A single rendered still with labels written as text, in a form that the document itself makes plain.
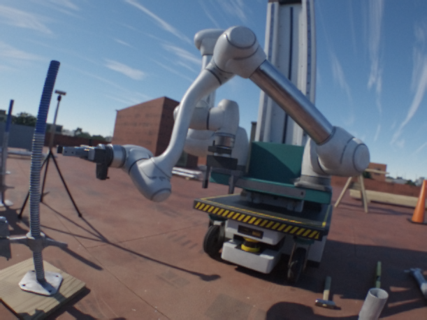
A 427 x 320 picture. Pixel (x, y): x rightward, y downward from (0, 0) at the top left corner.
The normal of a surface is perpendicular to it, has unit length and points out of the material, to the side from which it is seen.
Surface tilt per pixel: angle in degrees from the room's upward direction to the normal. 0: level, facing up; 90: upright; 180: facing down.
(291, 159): 90
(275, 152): 90
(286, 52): 90
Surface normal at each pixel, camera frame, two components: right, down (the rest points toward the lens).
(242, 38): 0.05, -0.05
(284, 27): -0.52, -0.07
